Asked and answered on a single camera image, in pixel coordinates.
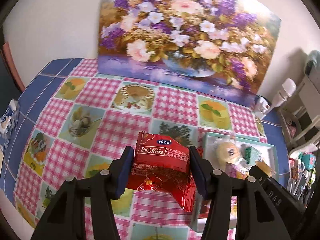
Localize orange bread pack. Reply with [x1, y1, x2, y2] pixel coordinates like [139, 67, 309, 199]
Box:
[255, 160, 277, 177]

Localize light green wafer pack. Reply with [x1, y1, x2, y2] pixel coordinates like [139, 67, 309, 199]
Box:
[245, 146, 260, 166]

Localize round bread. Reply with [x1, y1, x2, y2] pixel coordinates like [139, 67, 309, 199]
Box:
[216, 141, 241, 167]

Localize red Kiss candy pack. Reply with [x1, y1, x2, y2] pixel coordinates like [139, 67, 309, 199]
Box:
[127, 131, 196, 212]

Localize purple swiss roll pack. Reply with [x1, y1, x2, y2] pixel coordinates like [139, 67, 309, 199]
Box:
[225, 163, 249, 179]

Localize clutter of colourful items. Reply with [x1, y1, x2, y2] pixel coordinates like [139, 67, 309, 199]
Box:
[287, 151, 317, 206]

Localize white teal tray box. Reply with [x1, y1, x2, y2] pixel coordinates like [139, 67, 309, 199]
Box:
[190, 132, 279, 233]

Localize pink checkered tablecloth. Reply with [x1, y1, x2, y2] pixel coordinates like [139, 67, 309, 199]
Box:
[1, 59, 289, 226]

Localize white shelf unit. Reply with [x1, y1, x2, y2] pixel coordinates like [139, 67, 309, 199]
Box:
[278, 75, 319, 151]

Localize white power adapter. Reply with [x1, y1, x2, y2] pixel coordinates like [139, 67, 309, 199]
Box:
[253, 96, 270, 120]

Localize white lamp bulb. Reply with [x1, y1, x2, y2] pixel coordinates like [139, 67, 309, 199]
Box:
[271, 78, 297, 108]

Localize flower painting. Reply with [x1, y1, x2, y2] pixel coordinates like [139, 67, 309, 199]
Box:
[98, 0, 281, 107]

